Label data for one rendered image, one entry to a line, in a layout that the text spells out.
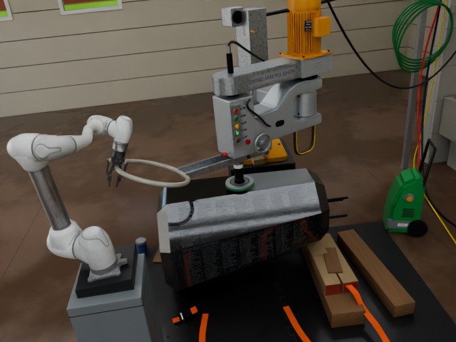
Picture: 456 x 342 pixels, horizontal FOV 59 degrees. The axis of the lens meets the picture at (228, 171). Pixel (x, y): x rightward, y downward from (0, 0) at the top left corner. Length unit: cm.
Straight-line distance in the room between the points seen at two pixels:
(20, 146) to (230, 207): 148
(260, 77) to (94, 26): 653
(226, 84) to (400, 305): 196
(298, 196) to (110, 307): 152
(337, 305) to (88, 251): 177
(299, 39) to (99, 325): 225
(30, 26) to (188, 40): 309
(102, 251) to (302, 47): 192
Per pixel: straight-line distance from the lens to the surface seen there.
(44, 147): 204
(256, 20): 353
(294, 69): 295
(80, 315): 244
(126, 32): 892
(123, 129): 249
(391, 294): 330
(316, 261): 331
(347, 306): 313
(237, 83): 266
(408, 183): 391
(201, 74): 904
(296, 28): 302
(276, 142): 404
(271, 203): 299
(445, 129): 532
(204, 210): 294
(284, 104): 296
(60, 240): 240
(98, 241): 229
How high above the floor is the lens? 233
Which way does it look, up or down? 26 degrees down
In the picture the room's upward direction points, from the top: 5 degrees counter-clockwise
